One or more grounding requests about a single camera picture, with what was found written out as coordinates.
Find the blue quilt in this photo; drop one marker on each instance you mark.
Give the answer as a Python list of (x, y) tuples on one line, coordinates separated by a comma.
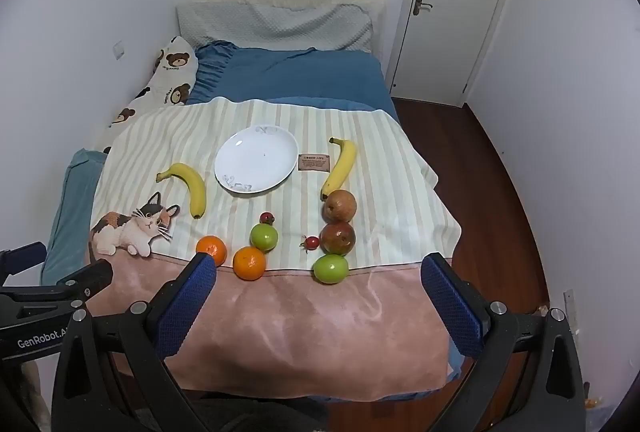
[(300, 76)]

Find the red cherry tomato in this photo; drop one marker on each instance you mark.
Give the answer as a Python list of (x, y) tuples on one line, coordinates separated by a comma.
[(312, 242), (267, 218)]

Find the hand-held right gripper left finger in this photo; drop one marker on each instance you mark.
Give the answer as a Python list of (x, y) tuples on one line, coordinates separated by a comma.
[(187, 307)]

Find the white door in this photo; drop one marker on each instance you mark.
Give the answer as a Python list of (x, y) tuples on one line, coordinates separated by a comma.
[(450, 36)]

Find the orange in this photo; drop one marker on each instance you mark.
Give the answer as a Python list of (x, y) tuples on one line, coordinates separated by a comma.
[(212, 248), (249, 263)]

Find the yellow banana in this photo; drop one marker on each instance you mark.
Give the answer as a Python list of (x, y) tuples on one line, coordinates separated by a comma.
[(192, 184), (342, 166)]

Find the green apple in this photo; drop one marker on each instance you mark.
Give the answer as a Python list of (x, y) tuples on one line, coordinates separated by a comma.
[(263, 238), (330, 269)]

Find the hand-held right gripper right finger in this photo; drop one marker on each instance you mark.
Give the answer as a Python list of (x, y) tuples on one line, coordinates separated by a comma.
[(452, 307)]

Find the dark red apple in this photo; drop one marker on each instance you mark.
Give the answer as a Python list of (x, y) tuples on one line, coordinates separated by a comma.
[(338, 238)]

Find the white plate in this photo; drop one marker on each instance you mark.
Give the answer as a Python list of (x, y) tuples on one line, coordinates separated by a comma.
[(255, 161)]

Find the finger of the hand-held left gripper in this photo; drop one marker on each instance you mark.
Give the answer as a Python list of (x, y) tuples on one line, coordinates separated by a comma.
[(25, 258), (90, 277)]

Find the striped cat print blanket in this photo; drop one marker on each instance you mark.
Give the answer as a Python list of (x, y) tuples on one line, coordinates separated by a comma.
[(300, 312)]

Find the grey white pillow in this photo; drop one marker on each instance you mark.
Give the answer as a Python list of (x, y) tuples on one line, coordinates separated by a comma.
[(300, 21)]

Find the bear print pillow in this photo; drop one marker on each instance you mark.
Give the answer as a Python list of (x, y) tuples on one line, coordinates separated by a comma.
[(172, 71)]

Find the red yellow apple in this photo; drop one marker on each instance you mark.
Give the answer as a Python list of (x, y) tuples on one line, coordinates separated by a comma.
[(340, 207)]

